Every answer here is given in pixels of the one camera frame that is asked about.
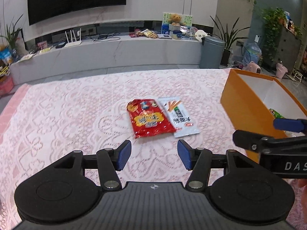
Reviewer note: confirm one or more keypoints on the hanging green vine plant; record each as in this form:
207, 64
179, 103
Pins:
274, 20

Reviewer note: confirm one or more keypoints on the potted plant right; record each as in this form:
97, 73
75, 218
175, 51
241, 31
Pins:
228, 36

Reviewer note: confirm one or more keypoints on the brown teddy bear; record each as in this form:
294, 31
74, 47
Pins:
174, 19

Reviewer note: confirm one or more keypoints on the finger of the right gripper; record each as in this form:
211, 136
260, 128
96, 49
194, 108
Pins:
250, 141
292, 125

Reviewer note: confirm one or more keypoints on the orange cardboard box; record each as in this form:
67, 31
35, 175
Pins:
248, 97

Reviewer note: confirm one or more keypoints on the dark drawer cabinet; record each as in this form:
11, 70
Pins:
287, 49

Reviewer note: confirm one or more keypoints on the blue water jug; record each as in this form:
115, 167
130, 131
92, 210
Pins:
252, 53

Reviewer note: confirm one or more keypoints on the green sausage stick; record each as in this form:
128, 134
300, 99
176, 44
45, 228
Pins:
275, 113

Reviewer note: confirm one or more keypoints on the grey trash bin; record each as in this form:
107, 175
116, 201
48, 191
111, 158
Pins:
211, 52

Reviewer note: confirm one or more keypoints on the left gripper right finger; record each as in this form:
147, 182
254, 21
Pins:
199, 161

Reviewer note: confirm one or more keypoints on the red puffed snack bag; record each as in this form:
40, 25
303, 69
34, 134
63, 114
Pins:
148, 119

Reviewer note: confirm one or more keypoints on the potted plant left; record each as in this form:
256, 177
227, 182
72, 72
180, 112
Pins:
12, 33

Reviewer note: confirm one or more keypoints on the green greeting card board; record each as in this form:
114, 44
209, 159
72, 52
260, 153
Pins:
185, 21

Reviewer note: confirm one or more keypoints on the pink bucket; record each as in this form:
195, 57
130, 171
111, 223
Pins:
281, 70

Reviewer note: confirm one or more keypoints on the pink lace tablecloth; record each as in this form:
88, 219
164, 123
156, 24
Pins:
41, 123

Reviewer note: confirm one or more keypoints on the white wifi router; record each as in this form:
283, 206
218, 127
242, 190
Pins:
72, 39

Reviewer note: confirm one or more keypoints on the potted plant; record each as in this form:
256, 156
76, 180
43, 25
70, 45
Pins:
228, 36
12, 33

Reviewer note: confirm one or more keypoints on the pink small heater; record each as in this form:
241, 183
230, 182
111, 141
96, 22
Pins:
253, 67

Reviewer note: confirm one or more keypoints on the white spicy strip packet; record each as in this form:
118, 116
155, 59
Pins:
178, 116

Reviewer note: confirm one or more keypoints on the grey tv console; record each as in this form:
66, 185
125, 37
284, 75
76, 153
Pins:
118, 51

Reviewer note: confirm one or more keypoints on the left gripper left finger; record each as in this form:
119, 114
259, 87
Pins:
108, 161

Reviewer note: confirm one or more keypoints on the pink storage basket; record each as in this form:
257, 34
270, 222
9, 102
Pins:
6, 85

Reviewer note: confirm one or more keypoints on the person left hand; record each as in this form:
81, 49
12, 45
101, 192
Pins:
302, 183

